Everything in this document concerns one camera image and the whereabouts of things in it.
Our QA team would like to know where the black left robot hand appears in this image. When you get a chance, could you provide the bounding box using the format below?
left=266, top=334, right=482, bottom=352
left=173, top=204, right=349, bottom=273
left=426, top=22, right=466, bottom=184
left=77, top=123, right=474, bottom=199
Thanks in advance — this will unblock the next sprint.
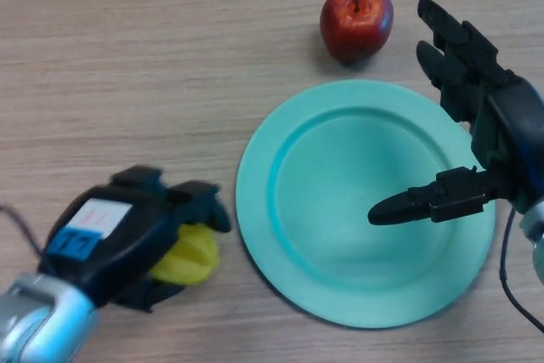
left=37, top=165, right=233, bottom=315

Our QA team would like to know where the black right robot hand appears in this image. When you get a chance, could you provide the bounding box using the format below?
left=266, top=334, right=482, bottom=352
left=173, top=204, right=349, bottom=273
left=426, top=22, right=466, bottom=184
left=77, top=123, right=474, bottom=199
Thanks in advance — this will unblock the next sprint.
left=367, top=0, right=544, bottom=227

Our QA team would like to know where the yellow starfruit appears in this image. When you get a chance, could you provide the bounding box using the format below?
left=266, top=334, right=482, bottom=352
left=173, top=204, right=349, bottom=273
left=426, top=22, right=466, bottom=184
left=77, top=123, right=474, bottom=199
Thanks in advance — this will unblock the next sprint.
left=150, top=222, right=220, bottom=286

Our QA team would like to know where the green round plate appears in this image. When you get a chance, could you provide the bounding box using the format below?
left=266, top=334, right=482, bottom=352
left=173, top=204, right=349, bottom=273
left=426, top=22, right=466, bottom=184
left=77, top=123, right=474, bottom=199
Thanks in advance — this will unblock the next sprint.
left=235, top=79, right=496, bottom=330

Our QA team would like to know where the red apple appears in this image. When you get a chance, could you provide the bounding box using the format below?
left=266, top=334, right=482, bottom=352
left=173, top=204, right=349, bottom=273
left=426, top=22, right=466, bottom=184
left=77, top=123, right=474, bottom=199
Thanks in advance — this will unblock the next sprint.
left=319, top=0, right=394, bottom=62

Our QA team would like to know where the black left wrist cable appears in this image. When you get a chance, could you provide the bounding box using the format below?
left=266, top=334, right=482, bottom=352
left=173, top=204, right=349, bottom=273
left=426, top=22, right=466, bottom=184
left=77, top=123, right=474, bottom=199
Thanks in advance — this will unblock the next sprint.
left=0, top=204, right=56, bottom=275

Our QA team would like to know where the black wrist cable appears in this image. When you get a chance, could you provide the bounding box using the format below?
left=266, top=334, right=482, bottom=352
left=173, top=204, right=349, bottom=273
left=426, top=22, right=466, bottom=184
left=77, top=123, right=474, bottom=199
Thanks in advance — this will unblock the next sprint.
left=499, top=209, right=544, bottom=334
left=0, top=204, right=56, bottom=275

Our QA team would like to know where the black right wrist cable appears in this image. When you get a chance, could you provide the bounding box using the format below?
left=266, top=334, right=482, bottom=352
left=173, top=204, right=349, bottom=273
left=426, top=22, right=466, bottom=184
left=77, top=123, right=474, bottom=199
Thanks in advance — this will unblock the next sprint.
left=499, top=209, right=544, bottom=334

